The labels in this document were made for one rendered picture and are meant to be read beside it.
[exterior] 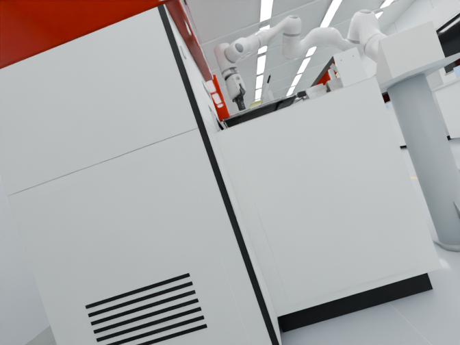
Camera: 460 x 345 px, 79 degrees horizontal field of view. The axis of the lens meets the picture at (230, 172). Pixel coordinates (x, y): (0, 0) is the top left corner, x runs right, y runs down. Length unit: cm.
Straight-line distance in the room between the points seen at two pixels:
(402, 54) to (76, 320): 164
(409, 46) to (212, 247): 121
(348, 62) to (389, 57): 30
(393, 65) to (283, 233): 90
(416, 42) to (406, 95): 23
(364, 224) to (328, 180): 21
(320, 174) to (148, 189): 61
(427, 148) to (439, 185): 18
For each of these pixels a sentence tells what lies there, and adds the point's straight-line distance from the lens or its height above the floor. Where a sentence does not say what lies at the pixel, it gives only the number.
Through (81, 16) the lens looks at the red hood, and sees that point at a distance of 113.
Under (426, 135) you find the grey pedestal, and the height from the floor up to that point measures 53.
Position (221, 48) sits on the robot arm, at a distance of 149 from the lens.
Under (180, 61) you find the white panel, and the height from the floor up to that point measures 103.
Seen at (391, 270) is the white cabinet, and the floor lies 13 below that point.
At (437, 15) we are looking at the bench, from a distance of 557.
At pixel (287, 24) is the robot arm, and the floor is 131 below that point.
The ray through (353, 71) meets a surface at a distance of 125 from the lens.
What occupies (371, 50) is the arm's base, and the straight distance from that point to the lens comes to 170.
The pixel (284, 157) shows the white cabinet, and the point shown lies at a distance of 107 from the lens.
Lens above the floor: 65
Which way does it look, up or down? level
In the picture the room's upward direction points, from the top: 19 degrees counter-clockwise
